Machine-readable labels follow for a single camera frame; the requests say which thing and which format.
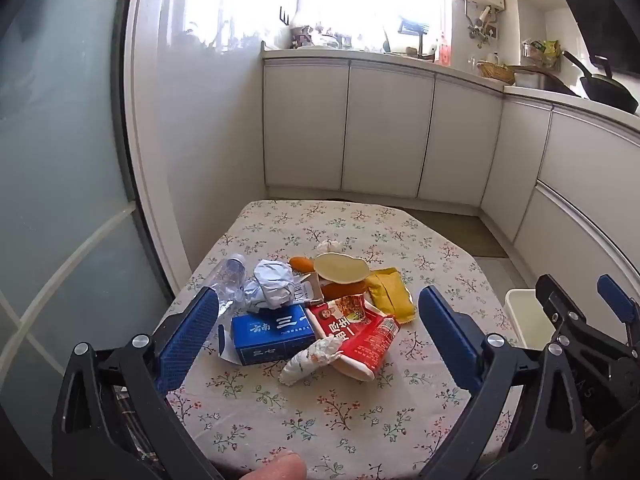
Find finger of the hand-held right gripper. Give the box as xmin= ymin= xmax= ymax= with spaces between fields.
xmin=596 ymin=274 xmax=640 ymax=347
xmin=535 ymin=274 xmax=628 ymax=358

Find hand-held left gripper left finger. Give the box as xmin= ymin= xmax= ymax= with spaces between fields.
xmin=50 ymin=286 xmax=221 ymax=480

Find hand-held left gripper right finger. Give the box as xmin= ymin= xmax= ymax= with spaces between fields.
xmin=418 ymin=285 xmax=589 ymax=480

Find white plastic trash bin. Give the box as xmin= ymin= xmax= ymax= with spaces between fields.
xmin=505 ymin=287 xmax=557 ymax=352

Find clear plastic water bottle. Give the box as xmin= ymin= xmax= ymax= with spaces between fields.
xmin=207 ymin=254 xmax=248 ymax=312

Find blue cardboard box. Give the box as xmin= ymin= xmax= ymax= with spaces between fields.
xmin=218 ymin=305 xmax=317 ymax=367

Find person's left hand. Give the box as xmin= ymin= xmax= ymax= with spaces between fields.
xmin=239 ymin=452 xmax=307 ymax=480

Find yellow snack packet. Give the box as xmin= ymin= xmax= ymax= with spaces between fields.
xmin=366 ymin=267 xmax=416 ymax=325

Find red white sachet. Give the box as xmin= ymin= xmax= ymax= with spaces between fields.
xmin=332 ymin=315 xmax=402 ymax=382

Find white cabinet with drawers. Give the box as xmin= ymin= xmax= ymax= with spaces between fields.
xmin=480 ymin=95 xmax=640 ymax=323

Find white printed crumpled wrapper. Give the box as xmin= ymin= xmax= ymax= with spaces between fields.
xmin=280 ymin=336 xmax=346 ymax=387

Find floral tablecloth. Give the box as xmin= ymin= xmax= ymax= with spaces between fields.
xmin=164 ymin=200 xmax=512 ymax=480

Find black wok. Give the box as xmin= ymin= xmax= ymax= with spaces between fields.
xmin=561 ymin=50 xmax=640 ymax=115

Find steel basin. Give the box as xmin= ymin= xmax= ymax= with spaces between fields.
xmin=514 ymin=71 xmax=554 ymax=90

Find frosted glass sliding door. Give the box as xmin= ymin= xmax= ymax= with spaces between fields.
xmin=0 ymin=0 xmax=173 ymax=461

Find white cabinet with doors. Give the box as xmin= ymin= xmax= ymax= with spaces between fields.
xmin=262 ymin=57 xmax=503 ymax=208

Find woven wicker basket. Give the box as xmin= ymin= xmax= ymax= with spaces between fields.
xmin=477 ymin=60 xmax=516 ymax=86

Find white kitchen countertop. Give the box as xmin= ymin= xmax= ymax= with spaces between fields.
xmin=262 ymin=46 xmax=640 ymax=120

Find chrome water pipe fittings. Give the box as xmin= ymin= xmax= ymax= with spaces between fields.
xmin=464 ymin=0 xmax=498 ymax=50

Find black range hood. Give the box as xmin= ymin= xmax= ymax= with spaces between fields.
xmin=541 ymin=0 xmax=640 ymax=77

